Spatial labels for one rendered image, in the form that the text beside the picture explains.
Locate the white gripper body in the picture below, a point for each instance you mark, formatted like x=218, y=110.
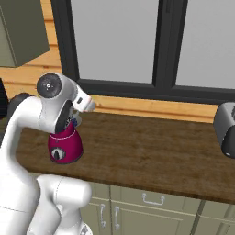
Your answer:
x=88, y=104

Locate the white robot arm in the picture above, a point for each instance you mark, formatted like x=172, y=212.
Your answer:
x=21, y=159

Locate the clear blender jug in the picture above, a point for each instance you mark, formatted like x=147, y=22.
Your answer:
x=76, y=120

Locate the magenta blender base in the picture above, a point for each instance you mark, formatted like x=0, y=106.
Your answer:
x=69, y=143

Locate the black appliance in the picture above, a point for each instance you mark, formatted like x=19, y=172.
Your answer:
x=3, y=98

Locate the narrow olive drawer front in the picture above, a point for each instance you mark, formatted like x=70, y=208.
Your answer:
x=101, y=190

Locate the dark framed window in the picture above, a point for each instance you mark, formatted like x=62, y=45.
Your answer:
x=163, y=46

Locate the narrow olive cupboard door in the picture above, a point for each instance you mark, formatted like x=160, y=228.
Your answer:
x=91, y=217

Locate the wide olive drawer front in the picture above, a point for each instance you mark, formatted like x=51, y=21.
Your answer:
x=177, y=202

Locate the wide olive cupboard door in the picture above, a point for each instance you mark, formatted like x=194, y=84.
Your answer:
x=153, y=221

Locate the olive wall cupboard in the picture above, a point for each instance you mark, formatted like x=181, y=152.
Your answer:
x=20, y=30

